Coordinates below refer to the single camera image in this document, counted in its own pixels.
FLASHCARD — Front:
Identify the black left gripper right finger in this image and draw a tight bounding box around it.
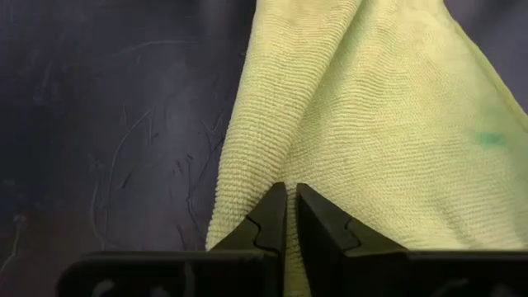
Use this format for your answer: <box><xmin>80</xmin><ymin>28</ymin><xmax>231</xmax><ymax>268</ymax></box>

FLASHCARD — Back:
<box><xmin>295</xmin><ymin>183</ymin><xmax>528</xmax><ymax>297</ymax></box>

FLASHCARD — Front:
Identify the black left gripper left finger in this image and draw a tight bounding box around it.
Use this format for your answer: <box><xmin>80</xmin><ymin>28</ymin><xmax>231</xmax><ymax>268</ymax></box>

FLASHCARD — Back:
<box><xmin>55</xmin><ymin>181</ymin><xmax>289</xmax><ymax>297</ymax></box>

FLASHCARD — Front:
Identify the yellow-green microfiber towel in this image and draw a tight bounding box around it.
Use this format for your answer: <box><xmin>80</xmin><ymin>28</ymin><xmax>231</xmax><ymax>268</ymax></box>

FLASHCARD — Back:
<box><xmin>205</xmin><ymin>0</ymin><xmax>528</xmax><ymax>297</ymax></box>

